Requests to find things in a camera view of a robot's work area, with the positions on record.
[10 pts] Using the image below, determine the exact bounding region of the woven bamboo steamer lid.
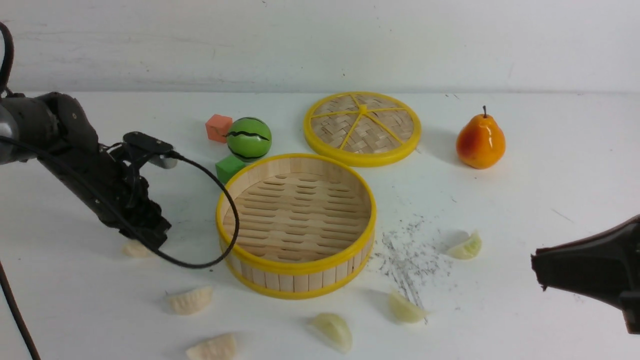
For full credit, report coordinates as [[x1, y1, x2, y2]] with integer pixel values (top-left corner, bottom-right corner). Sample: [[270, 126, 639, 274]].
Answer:
[[302, 91, 423, 167]]

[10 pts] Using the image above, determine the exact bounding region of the orange toy pear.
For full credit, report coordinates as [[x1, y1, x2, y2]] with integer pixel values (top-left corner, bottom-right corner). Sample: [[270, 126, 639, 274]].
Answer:
[[455, 105, 506, 170]]

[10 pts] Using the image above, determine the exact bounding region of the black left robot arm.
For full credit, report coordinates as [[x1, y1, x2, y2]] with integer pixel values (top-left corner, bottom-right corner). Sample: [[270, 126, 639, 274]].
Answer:
[[1, 92, 177, 248]]

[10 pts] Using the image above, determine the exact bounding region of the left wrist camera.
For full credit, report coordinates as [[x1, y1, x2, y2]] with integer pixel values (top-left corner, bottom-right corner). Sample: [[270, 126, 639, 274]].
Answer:
[[123, 131, 178, 170]]

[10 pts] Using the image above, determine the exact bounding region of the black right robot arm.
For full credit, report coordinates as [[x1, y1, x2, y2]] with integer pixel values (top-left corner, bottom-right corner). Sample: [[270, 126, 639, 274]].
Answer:
[[531, 215, 640, 335]]

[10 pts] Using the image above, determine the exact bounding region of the green watermelon toy ball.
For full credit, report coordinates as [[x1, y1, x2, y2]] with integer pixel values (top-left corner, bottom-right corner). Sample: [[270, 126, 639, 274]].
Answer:
[[226, 117, 273, 162]]

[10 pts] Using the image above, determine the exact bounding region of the green foam cube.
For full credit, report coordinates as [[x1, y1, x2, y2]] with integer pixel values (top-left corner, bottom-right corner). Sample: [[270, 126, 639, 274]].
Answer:
[[215, 154, 246, 185]]

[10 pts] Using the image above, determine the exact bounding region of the bamboo steamer tray yellow rim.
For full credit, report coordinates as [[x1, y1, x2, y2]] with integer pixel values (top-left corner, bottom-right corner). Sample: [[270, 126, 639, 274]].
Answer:
[[215, 153, 377, 300]]

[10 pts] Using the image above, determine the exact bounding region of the white dumpling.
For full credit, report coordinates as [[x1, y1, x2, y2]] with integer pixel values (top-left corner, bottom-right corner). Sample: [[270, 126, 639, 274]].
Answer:
[[185, 333, 237, 360], [121, 240, 154, 258], [166, 285, 213, 316]]

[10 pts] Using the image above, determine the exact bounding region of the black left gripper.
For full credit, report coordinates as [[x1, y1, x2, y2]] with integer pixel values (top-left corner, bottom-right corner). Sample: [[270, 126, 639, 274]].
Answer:
[[42, 145, 171, 249]]

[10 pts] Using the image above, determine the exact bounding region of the pale green dumpling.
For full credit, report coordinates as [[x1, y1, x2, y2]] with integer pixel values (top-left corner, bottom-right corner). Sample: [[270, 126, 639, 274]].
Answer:
[[446, 231, 483, 261], [388, 290, 429, 324], [308, 312, 354, 354]]

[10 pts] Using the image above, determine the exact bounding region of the orange foam cube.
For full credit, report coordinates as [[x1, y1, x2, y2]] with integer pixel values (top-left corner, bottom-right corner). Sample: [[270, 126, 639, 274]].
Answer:
[[205, 114, 233, 144]]

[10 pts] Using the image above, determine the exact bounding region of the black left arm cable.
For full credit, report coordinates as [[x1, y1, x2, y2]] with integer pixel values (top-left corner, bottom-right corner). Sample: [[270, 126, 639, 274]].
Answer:
[[0, 22, 240, 360]]

